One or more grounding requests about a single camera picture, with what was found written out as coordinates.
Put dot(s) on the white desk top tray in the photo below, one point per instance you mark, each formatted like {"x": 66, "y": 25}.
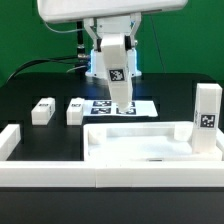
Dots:
{"x": 145, "y": 142}

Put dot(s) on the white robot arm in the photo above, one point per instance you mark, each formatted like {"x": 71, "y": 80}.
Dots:
{"x": 112, "y": 25}

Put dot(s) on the fiducial marker sheet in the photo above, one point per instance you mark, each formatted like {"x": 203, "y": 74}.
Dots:
{"x": 108, "y": 108}

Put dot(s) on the white U-shaped fence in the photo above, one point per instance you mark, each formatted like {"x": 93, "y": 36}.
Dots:
{"x": 102, "y": 174}

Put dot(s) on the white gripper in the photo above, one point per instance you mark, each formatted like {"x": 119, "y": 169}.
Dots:
{"x": 59, "y": 11}

